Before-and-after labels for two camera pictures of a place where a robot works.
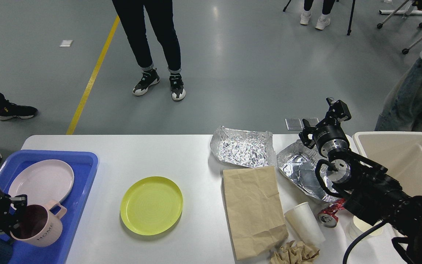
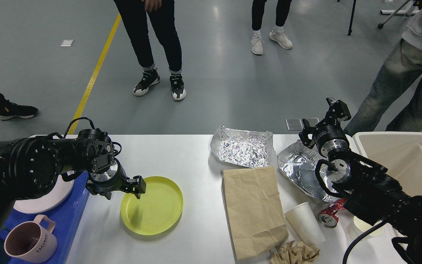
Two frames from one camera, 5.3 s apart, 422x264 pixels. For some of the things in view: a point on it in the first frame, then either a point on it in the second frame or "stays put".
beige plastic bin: [416, 160] stays put
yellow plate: [150, 205] stays put
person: [325, 19] to [277, 36]
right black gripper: [330, 138] stays put
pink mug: [41, 225] to [28, 241]
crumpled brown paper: [298, 253] stays put
